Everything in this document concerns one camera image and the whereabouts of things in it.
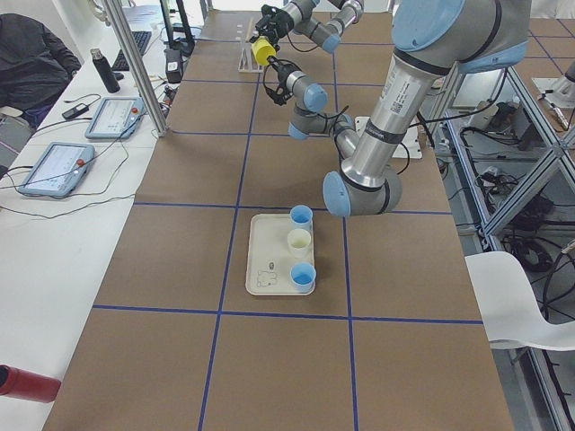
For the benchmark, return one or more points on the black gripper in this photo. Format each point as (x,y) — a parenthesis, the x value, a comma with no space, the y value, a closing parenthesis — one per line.
(276,16)
(282,72)

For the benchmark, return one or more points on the yellow plastic cup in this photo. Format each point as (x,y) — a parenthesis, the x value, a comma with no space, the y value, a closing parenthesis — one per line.
(262,50)

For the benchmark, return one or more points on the pale green plastic cup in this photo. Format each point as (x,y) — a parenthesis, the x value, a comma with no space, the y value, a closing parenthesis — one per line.
(299,242)

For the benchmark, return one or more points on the light blue plastic cup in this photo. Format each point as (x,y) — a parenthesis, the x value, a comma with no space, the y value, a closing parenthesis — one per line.
(302,277)

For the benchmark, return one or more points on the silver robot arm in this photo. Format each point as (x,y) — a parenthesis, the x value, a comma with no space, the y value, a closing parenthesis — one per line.
(323,22)
(430,39)

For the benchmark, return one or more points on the black computer monitor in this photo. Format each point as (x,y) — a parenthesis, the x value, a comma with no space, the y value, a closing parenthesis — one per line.
(178,31)

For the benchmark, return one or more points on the black box with label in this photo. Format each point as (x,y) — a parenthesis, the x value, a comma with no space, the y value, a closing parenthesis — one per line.
(173,66)

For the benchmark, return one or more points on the blue teach pendant far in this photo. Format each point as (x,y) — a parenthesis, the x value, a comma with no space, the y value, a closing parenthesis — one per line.
(115,117)

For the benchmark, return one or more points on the blue teach pendant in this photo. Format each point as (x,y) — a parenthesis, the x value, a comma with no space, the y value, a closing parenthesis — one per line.
(58,171)
(115,117)

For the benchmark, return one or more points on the cream plastic tray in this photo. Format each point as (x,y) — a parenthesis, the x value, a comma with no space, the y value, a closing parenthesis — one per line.
(269,261)

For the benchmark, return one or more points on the black water bottle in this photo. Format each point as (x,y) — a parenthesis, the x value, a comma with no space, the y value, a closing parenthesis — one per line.
(104,70)

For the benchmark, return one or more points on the blue teach pendant near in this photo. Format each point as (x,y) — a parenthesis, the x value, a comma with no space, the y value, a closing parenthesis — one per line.
(58,171)

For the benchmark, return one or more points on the person in black jacket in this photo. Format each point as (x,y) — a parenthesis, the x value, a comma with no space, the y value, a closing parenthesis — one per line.
(36,67)

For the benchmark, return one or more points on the white chair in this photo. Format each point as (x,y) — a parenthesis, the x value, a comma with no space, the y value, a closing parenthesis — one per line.
(509,310)

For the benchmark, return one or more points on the red bottle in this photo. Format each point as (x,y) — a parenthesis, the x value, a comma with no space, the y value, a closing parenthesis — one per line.
(25,385)

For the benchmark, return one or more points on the white wire cup rack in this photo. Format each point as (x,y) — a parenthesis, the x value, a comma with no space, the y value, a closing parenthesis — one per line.
(247,62)

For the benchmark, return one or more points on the grey aluminium frame post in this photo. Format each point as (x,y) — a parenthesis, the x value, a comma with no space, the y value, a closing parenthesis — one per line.
(121,28)

